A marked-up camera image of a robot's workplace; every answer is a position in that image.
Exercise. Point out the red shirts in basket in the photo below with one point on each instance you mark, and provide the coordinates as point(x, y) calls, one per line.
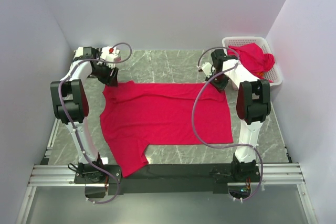
point(254, 59)

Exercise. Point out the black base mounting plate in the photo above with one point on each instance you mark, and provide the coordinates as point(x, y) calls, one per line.
point(171, 178)

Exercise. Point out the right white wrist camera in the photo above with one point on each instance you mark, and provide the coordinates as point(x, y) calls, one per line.
point(206, 68)

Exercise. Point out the aluminium frame rail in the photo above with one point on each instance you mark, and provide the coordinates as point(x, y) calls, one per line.
point(60, 175)

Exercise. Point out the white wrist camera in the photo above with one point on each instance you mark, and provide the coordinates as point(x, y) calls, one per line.
point(110, 54)
point(206, 68)

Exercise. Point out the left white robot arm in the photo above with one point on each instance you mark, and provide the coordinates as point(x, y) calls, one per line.
point(70, 105)

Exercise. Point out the red t-shirt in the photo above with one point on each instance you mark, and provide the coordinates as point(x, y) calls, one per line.
point(140, 114)

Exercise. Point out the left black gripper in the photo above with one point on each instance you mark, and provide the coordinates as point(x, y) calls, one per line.
point(110, 80)

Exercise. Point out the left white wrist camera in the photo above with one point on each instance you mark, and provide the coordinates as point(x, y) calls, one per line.
point(110, 54)

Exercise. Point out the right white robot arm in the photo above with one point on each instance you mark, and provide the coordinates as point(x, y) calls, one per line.
point(253, 106)

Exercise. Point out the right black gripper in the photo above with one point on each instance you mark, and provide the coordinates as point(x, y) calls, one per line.
point(220, 87)

